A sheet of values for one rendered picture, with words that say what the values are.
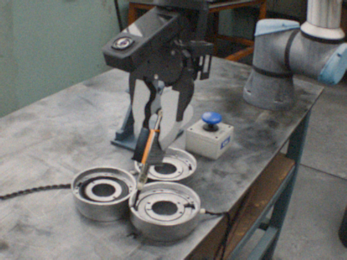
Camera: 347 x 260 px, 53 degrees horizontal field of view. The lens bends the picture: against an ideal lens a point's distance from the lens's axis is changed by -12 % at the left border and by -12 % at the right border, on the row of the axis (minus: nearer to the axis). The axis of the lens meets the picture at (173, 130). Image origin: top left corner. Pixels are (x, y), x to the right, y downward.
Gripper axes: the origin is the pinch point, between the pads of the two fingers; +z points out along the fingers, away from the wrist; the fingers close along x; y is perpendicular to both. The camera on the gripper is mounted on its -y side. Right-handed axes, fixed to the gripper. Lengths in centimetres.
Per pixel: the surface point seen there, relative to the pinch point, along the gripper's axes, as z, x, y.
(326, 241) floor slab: 77, -27, 118
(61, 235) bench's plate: 15.1, 6.5, -11.6
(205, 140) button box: 6.8, 2.1, 21.2
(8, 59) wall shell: 29, 165, 81
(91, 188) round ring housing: 10.9, 8.6, -2.7
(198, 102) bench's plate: 7.6, 16.5, 43.5
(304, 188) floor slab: 73, -1, 155
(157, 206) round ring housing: 11.2, -1.4, 1.5
